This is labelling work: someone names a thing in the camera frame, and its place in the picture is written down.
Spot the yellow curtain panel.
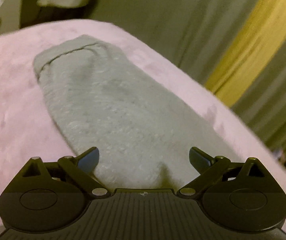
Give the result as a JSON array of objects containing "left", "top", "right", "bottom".
[{"left": 205, "top": 0, "right": 286, "bottom": 107}]

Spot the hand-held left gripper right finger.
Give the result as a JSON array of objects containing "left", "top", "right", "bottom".
[{"left": 178, "top": 147, "right": 271, "bottom": 198}]

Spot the grey-green curtain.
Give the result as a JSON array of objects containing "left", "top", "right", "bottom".
[{"left": 100, "top": 0, "right": 286, "bottom": 178}]

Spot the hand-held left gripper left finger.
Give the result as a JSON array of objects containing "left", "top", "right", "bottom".
[{"left": 15, "top": 147, "right": 110, "bottom": 198}]

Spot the pink fleece blanket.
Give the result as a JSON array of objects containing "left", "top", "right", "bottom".
[{"left": 0, "top": 19, "right": 286, "bottom": 240}]

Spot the pale cabinet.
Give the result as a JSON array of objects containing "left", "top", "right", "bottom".
[{"left": 0, "top": 0, "right": 47, "bottom": 43}]

